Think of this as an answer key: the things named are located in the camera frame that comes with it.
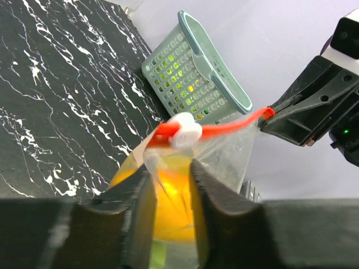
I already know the orange fake fruit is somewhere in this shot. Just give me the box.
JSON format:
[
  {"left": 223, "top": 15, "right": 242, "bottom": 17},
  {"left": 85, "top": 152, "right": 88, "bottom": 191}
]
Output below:
[{"left": 109, "top": 156, "right": 197, "bottom": 243}]

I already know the teal plastic basket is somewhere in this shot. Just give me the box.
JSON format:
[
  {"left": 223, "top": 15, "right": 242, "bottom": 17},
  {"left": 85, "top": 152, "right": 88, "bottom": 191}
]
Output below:
[{"left": 141, "top": 11, "right": 253, "bottom": 125}]

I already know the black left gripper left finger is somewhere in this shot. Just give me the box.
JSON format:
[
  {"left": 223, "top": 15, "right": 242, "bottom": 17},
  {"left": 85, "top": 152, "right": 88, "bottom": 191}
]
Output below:
[{"left": 1, "top": 166, "right": 156, "bottom": 268}]

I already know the green fake cabbage left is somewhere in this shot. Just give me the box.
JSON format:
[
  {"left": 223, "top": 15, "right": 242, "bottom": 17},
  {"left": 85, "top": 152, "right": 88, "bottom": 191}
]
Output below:
[{"left": 149, "top": 241, "right": 167, "bottom": 269}]

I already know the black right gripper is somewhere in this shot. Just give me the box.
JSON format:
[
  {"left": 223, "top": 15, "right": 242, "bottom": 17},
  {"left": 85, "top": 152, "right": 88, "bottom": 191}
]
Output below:
[{"left": 261, "top": 8, "right": 358, "bottom": 166}]

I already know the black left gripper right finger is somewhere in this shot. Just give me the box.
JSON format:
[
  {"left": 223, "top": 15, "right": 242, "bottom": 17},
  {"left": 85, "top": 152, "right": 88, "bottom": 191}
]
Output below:
[{"left": 190, "top": 160, "right": 358, "bottom": 268}]

